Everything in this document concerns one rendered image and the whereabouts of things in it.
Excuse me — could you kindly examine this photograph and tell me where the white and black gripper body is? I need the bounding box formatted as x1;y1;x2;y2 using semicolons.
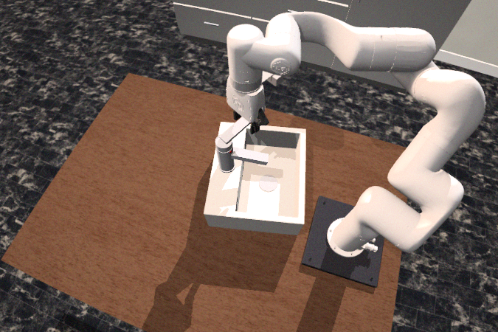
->
226;77;265;122

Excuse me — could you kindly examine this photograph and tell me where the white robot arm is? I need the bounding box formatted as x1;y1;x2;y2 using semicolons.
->
227;12;485;257

